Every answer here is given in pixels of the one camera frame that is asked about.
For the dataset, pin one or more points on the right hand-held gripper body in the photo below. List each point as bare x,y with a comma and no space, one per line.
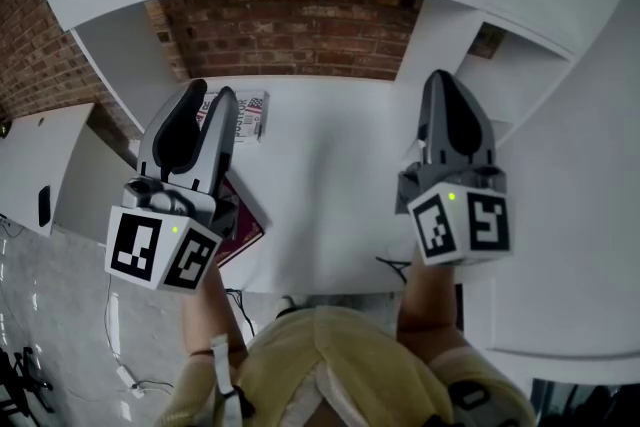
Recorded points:
460,225

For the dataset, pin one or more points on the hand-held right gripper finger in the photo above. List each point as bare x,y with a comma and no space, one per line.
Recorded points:
465,125
430,115

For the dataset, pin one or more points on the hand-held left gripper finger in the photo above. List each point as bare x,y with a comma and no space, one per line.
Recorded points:
220,135
175,140

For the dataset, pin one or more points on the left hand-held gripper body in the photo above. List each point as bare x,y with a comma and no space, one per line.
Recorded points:
150,245

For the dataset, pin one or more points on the person's right forearm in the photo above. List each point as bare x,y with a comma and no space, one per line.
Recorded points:
430,310

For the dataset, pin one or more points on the person's left forearm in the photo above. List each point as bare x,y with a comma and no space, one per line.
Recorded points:
210,315

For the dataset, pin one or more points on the dark red book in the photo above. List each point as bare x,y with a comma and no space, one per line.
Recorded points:
245,225

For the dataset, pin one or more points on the white side cabinet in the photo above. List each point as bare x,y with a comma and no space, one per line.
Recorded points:
30,165

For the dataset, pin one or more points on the person's yellow garment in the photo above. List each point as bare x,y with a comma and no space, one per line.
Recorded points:
350,365

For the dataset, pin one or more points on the black chair base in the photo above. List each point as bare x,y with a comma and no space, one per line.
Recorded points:
20,380

